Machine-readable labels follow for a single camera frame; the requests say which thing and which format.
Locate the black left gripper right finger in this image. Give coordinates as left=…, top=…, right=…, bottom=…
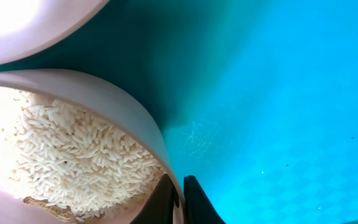
left=184, top=175, right=225, bottom=224

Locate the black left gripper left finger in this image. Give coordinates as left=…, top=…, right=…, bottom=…
left=131, top=174, right=179, bottom=224

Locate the pink bowl with rice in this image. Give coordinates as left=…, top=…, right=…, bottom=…
left=0, top=69, right=188, bottom=223

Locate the teal serving tray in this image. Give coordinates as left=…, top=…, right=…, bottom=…
left=0, top=0, right=358, bottom=223

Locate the large pink plate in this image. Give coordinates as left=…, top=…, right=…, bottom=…
left=0, top=0, right=108, bottom=65

